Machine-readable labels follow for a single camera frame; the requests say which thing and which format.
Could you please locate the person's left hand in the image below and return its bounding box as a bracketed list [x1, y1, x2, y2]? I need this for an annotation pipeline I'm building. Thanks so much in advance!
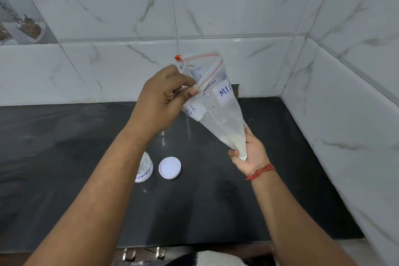
[129, 66, 200, 142]

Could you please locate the person's right hand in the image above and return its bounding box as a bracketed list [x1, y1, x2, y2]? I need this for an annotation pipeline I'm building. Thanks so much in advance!
[228, 126, 272, 178]

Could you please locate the clear zip bag white powder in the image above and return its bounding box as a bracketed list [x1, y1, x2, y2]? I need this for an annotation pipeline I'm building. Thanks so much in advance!
[174, 52, 249, 162]

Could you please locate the person's left forearm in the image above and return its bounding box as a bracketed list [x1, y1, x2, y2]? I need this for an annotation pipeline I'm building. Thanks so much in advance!
[23, 119, 156, 266]

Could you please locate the person's right forearm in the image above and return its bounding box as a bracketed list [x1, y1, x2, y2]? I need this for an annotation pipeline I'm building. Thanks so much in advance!
[249, 167, 357, 266]

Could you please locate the white round jar lid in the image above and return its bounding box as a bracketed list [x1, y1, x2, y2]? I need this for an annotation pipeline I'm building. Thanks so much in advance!
[158, 157, 182, 179]

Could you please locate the clear plastic jar white label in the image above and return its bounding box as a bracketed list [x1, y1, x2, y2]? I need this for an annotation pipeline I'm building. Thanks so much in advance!
[134, 151, 154, 183]

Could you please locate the black and white clothing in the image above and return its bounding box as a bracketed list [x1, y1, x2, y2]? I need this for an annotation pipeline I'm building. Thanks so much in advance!
[168, 250, 281, 266]

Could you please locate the red thread bracelet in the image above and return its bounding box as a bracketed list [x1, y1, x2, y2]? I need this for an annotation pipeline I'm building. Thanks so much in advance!
[245, 164, 276, 181]

